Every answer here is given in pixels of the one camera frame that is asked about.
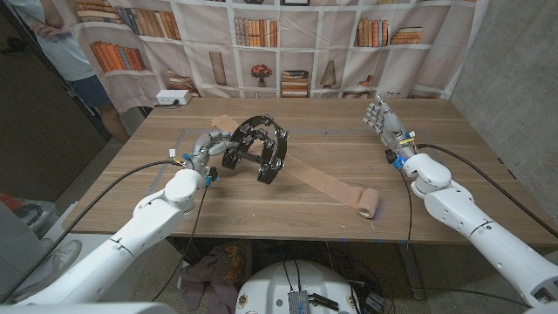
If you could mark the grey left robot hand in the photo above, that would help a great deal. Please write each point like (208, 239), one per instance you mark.
(202, 150)

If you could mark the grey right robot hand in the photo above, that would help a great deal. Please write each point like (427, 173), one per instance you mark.
(394, 133)

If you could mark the black half-moon tambourine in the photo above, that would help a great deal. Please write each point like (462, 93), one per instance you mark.
(267, 176)

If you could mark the tan adhesive wrap roll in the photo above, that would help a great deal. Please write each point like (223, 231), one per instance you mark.
(331, 185)

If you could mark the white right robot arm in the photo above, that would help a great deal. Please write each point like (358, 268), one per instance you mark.
(479, 227)

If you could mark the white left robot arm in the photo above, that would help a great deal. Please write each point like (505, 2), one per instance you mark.
(131, 235)

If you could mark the white power strip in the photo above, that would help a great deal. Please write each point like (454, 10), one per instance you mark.
(172, 97)

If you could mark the black floor power adapter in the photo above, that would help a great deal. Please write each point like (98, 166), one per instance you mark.
(374, 302)

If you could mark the crumpled purple-brown cloth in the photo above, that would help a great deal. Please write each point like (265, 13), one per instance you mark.
(218, 270)

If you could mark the printed bookshelf backdrop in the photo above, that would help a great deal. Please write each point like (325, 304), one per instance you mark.
(305, 43)

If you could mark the grey table leg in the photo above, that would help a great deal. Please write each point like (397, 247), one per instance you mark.
(412, 270)

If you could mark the white platform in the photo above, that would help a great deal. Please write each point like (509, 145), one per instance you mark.
(87, 239)

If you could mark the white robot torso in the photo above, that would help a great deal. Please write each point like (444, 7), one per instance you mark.
(270, 283)

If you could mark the dark grey door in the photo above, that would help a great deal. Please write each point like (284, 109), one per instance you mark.
(43, 131)

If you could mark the standing person in shorts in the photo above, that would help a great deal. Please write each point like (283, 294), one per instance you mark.
(65, 56)

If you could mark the grey electronics box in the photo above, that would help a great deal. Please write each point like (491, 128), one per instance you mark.
(298, 303)

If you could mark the black connector bar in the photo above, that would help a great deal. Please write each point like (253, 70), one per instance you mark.
(324, 302)

